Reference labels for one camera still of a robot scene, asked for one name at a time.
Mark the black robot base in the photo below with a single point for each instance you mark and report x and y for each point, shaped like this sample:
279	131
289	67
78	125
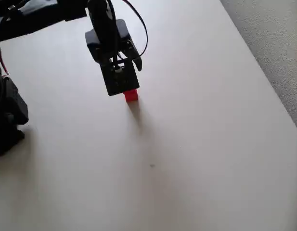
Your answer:
6	140

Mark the black camera box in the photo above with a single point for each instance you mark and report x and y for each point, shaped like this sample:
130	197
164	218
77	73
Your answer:
121	81

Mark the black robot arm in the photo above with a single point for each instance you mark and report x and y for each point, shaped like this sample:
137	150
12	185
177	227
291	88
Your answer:
42	19

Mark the red cube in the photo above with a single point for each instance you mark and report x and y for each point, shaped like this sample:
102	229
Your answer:
131	96

